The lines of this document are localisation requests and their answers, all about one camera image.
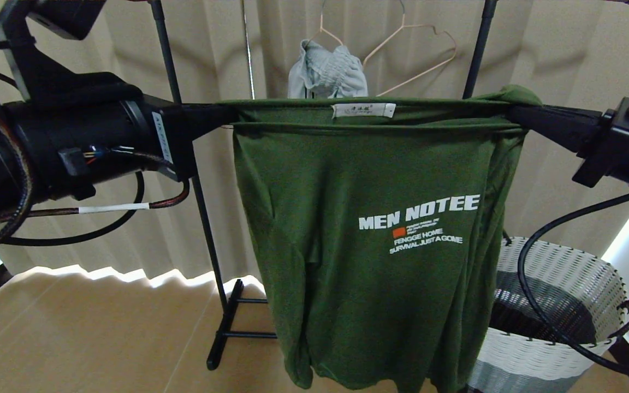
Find black clothes rack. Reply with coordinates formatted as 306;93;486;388
148;0;629;372

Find green printed garment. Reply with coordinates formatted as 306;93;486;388
219;85;543;393

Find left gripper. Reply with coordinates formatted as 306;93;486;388
0;94;198;225

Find beige curtain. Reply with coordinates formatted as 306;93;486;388
0;0;629;290

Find black cable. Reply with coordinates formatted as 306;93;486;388
0;172;146;246
517;186;629;383

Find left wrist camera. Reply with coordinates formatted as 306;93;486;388
0;0;108;104

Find pale grey shorts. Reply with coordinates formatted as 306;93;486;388
287;39;369;100

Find white laundry basket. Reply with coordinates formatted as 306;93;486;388
465;236;629;393

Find pink clothes hanger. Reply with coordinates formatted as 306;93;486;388
308;0;343;47
362;0;457;98

